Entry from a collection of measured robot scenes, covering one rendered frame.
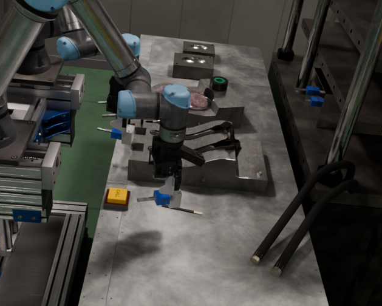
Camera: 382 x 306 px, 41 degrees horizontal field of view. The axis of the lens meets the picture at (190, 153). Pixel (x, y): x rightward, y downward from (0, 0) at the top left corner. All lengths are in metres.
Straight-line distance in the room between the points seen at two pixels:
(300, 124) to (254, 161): 0.53
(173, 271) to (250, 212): 0.39
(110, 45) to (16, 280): 1.24
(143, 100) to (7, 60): 0.34
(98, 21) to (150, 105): 0.26
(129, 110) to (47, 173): 0.38
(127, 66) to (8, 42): 0.33
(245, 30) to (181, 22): 0.52
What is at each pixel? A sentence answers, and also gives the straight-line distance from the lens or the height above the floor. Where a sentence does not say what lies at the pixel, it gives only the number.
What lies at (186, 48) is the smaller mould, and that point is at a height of 0.86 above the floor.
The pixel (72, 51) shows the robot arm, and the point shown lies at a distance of 1.65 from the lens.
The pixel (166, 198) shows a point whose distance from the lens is 1.55.
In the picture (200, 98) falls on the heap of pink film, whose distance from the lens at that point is 2.20.
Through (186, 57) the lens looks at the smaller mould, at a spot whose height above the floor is 0.87.
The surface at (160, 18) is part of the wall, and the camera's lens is 4.23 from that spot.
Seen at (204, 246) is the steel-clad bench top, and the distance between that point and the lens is 1.63.
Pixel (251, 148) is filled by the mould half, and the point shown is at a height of 0.86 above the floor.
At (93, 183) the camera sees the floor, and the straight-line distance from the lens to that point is 3.11.
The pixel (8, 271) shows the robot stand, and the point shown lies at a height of 0.21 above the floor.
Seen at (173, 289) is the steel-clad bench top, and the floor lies 0.80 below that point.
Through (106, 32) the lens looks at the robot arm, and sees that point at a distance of 1.40.
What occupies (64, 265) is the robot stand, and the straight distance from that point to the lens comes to 2.33.
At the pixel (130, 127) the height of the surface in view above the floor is 0.95.
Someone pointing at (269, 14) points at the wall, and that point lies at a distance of 4.27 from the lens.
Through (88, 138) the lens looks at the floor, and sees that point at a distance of 3.51.
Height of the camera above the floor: 1.93
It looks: 34 degrees down
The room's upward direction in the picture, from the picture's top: 8 degrees clockwise
